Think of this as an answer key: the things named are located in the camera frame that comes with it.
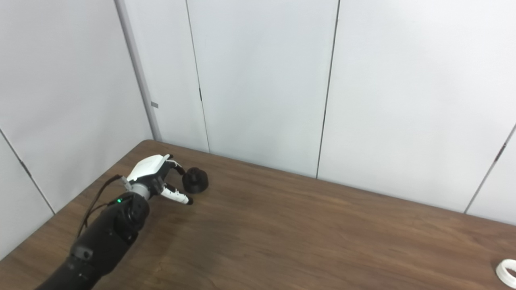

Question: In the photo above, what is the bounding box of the gray corner post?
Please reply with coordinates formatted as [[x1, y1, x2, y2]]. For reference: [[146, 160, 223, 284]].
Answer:
[[114, 0, 162, 142]]

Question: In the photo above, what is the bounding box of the round black part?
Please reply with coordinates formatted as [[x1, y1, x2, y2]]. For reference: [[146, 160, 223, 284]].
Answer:
[[182, 167, 209, 194]]

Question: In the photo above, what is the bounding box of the white ring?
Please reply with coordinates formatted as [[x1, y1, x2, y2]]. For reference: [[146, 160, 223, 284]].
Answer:
[[495, 259, 516, 288]]

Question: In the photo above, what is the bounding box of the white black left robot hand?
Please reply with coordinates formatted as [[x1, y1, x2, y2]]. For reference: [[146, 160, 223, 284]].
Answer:
[[126, 154, 194, 205]]

